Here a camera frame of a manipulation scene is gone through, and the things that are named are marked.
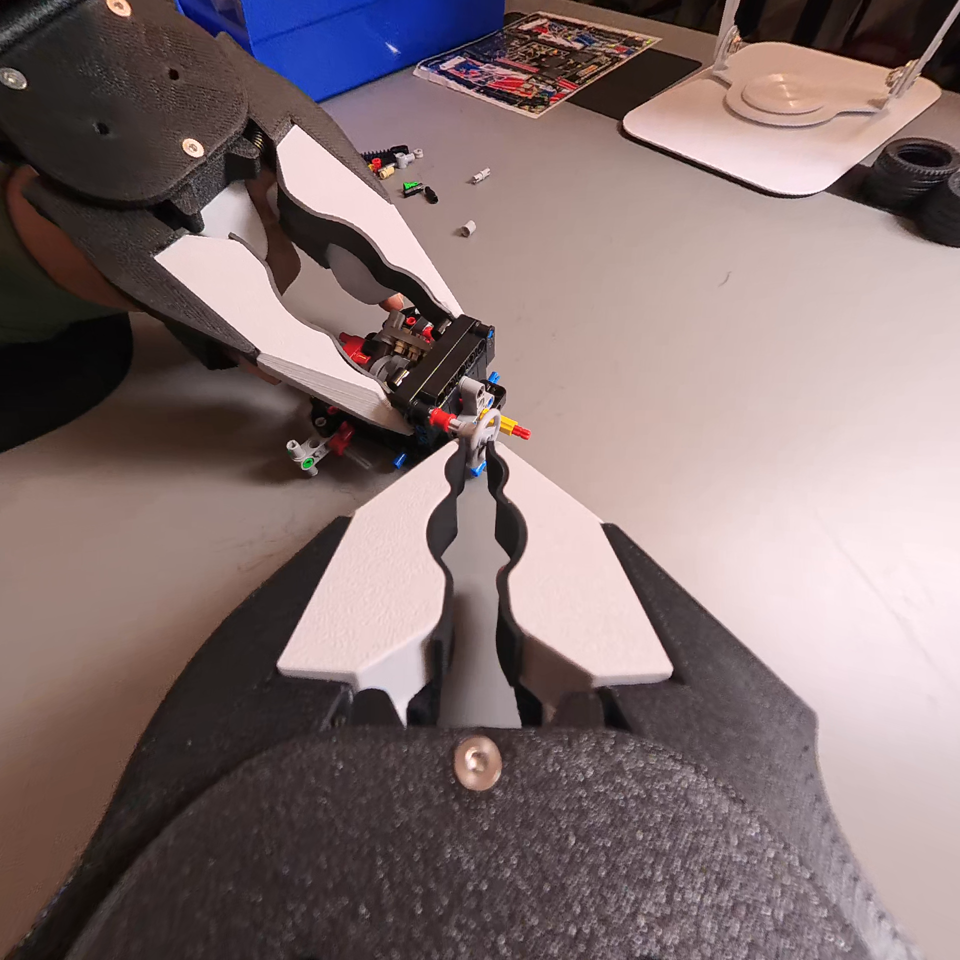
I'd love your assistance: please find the person's left hand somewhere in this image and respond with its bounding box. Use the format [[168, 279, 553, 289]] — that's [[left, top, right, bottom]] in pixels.
[[0, 165, 410, 387]]

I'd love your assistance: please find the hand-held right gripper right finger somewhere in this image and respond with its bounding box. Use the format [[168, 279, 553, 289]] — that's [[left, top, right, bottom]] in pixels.
[[483, 441, 675, 725]]

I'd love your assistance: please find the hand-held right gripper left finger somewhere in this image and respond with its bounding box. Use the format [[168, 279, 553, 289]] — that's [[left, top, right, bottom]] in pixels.
[[276, 441, 460, 727]]

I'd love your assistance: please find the blue plastic storage bin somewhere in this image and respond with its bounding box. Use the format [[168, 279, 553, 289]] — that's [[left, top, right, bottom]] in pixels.
[[174, 0, 505, 104]]

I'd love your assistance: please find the grey lego steering wheel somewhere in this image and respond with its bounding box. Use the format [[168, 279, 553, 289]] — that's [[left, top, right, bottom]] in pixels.
[[459, 408, 505, 478]]

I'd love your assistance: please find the lego engine chassis assembly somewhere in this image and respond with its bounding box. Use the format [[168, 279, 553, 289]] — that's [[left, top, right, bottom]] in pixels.
[[285, 311, 535, 481]]

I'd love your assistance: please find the black desk mat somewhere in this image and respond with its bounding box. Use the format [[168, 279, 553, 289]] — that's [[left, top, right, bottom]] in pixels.
[[510, 11, 704, 121]]

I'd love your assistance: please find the lego instruction booklet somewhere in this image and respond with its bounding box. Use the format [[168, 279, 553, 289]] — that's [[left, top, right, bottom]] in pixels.
[[412, 11, 663, 119]]

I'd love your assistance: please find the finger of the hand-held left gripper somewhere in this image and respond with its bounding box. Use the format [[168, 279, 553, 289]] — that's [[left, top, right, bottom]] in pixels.
[[273, 123, 466, 320], [153, 232, 415, 438]]

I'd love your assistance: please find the black rubber lego tyre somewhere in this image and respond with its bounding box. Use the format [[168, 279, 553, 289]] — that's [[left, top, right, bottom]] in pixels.
[[861, 138, 960, 213], [918, 174, 960, 247]]

